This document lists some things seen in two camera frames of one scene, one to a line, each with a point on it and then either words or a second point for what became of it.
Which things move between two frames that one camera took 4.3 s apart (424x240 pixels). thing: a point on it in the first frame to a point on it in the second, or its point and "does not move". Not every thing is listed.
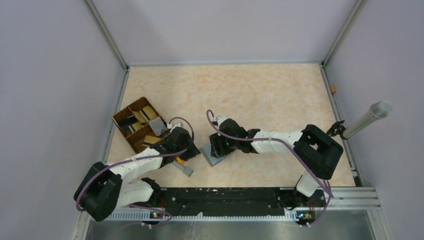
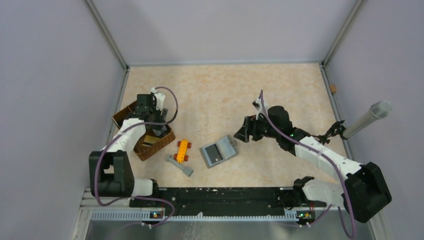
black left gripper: [193, 150] to [160, 114]
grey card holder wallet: [213, 160] does not move
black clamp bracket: [337, 128] does not move
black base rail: [241, 201] does not move
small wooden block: [333, 88] does not move
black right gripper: [216, 139] to [250, 128]
